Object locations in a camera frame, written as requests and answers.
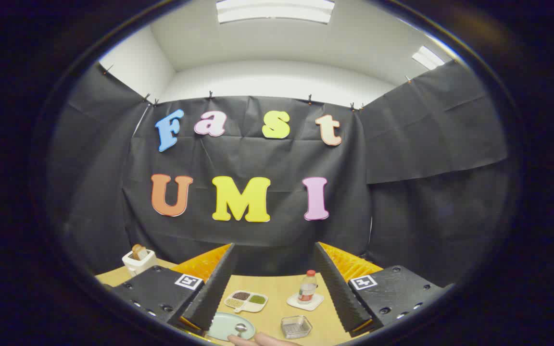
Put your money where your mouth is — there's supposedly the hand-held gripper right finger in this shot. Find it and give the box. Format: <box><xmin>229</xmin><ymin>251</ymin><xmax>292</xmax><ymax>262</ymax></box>
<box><xmin>314</xmin><ymin>242</ymin><xmax>454</xmax><ymax>337</ymax></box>

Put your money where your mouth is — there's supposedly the white divided bean tray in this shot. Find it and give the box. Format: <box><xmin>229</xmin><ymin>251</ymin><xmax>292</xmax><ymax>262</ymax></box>
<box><xmin>224</xmin><ymin>290</ymin><xmax>268</xmax><ymax>313</ymax></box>

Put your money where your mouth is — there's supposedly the small ceiling light panel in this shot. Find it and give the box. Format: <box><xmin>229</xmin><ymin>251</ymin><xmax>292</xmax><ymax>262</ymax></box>
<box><xmin>412</xmin><ymin>46</ymin><xmax>446</xmax><ymax>70</ymax></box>

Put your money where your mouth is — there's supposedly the clear plastic water bottle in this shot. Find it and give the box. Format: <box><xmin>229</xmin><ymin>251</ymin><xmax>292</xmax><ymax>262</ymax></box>
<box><xmin>298</xmin><ymin>270</ymin><xmax>317</xmax><ymax>304</ymax></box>

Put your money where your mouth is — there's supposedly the long ceiling light panel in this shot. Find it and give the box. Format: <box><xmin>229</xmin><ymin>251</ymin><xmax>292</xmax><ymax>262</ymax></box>
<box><xmin>216</xmin><ymin>0</ymin><xmax>335</xmax><ymax>25</ymax></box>

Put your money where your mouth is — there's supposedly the light green plate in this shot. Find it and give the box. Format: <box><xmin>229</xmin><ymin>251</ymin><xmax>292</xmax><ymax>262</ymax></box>
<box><xmin>207</xmin><ymin>311</ymin><xmax>256</xmax><ymax>342</ymax></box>

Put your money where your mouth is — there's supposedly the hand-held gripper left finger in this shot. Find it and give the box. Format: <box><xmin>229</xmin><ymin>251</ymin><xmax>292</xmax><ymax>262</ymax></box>
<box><xmin>109</xmin><ymin>243</ymin><xmax>238</xmax><ymax>338</ymax></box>

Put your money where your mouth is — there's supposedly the metal wire basket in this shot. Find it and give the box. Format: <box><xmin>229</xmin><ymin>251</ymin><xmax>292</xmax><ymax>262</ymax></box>
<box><xmin>280</xmin><ymin>315</ymin><xmax>313</xmax><ymax>339</ymax></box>

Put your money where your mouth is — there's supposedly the white square coaster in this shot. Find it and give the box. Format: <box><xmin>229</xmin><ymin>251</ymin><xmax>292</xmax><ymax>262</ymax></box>
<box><xmin>287</xmin><ymin>292</ymin><xmax>325</xmax><ymax>311</ymax></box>

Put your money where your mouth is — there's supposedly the white toaster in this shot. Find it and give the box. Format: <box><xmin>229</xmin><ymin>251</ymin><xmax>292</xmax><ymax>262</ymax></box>
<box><xmin>122</xmin><ymin>250</ymin><xmax>157</xmax><ymax>276</ymax></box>

